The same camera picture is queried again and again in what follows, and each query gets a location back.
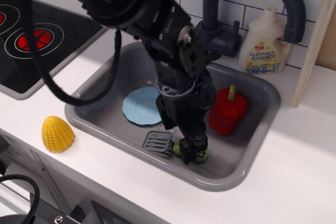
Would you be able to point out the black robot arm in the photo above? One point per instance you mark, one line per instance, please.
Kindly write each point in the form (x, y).
(167, 34)

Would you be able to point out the wooden side panel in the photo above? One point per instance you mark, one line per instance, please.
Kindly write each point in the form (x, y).
(315, 44)

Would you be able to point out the yellow toy corn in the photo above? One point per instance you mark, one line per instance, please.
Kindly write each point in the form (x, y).
(56, 134)

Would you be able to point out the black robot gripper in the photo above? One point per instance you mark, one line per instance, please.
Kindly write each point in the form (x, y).
(186, 111)

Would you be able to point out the red toy bell pepper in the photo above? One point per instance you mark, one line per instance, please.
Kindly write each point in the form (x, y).
(228, 111)

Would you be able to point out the grey sink basin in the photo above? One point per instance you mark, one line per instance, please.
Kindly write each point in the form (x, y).
(230, 157)

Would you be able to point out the black toy stovetop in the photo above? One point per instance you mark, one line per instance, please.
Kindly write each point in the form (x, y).
(61, 36)

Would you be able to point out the dark grey faucet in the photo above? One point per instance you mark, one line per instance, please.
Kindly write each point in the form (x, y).
(221, 41)

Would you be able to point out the black metal mount bracket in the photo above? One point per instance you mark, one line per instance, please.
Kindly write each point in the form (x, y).
(45, 213)

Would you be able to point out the cream cleanser bottle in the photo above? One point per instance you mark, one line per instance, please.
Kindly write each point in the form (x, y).
(262, 52)

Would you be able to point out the light blue plate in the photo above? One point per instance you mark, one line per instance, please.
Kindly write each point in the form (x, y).
(140, 108)

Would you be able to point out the grey spatula with green handle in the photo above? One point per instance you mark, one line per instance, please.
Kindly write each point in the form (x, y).
(163, 141)

